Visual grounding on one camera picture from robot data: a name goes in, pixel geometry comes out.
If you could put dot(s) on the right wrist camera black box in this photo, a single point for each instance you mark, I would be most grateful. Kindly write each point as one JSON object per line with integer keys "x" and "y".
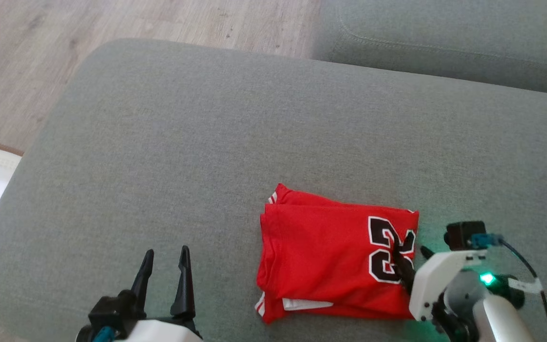
{"x": 463, "y": 235}

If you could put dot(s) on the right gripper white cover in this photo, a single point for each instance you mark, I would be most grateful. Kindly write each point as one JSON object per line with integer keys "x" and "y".
{"x": 432, "y": 285}

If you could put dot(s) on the small grey sofa cushion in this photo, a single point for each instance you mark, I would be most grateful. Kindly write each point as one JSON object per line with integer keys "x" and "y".
{"x": 444, "y": 28}

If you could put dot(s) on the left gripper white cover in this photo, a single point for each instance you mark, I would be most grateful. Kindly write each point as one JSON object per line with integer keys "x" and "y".
{"x": 159, "y": 332}

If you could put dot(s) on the large grey sofa seat cushion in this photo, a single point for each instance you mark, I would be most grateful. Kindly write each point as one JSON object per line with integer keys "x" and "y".
{"x": 183, "y": 142}

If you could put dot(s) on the red jersey white sleeves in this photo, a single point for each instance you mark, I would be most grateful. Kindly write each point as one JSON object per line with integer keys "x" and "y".
{"x": 321, "y": 247}

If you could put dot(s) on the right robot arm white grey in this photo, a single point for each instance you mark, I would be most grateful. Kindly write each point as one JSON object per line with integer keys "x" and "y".
{"x": 501, "y": 323}

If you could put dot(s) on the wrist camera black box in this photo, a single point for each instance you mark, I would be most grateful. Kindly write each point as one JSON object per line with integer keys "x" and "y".
{"x": 109, "y": 308}
{"x": 463, "y": 235}

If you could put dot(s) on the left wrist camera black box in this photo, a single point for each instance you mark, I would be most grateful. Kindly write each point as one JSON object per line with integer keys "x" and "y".
{"x": 109, "y": 308}

